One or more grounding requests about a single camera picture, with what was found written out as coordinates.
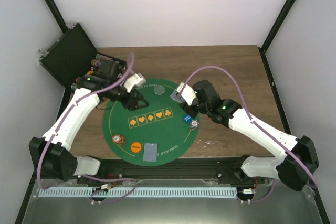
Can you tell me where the blue small blind button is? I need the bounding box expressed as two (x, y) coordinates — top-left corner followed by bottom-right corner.
(183, 114), (193, 123)

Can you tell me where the poker chip stack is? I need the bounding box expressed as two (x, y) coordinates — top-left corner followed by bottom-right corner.
(190, 120), (200, 130)
(112, 134), (125, 146)

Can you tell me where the blue playing card deck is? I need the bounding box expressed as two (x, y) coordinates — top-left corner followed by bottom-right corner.
(170, 88), (185, 103)

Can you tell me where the clear dealer button disc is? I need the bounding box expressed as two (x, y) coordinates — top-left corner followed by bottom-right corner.
(153, 85), (165, 95)

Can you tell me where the orange big blind button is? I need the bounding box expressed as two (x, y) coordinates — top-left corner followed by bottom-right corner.
(130, 142), (142, 153)

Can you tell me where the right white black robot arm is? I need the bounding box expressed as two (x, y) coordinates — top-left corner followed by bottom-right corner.
(171, 80), (319, 191)

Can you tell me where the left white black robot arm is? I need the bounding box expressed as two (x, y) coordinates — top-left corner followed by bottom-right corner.
(29, 54), (149, 184)

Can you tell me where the round green poker mat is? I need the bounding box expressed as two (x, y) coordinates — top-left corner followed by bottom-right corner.
(102, 79), (198, 166)

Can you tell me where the black poker chip case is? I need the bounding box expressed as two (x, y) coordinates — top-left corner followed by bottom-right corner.
(40, 23), (127, 91)

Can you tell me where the light blue slotted strip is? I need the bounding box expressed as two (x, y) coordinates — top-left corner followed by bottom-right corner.
(38, 187), (237, 199)

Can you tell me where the black aluminium frame rail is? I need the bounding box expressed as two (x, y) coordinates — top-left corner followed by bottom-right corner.
(31, 165), (313, 182)

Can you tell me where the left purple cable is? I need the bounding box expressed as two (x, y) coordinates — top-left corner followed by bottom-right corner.
(36, 52), (139, 205)

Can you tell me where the purple cable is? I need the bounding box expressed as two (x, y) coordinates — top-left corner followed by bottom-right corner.
(36, 52), (139, 205)
(178, 66), (318, 205)

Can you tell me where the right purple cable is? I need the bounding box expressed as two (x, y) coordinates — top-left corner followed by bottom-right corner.
(178, 66), (318, 205)

